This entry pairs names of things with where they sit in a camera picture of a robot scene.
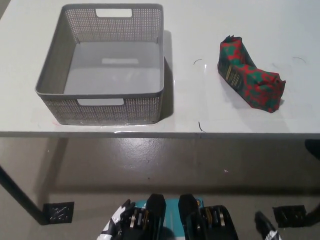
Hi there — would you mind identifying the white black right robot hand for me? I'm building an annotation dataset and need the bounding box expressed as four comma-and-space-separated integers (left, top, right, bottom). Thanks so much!
254, 210, 284, 240

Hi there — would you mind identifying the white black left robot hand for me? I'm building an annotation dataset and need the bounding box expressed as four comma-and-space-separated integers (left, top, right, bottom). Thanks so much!
99, 198, 136, 240

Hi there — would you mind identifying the red green coffee bean bag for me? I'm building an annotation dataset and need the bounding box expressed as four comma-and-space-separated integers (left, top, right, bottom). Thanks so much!
216, 35, 286, 114

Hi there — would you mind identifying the dark object beside table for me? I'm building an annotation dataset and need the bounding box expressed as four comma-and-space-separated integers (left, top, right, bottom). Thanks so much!
304, 138, 320, 159

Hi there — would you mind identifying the black metal table leg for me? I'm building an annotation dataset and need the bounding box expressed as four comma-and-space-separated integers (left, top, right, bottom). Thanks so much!
0, 164, 50, 226

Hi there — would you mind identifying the grey perforated plastic basket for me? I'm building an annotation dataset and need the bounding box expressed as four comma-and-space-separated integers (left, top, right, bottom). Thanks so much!
34, 3, 166, 126

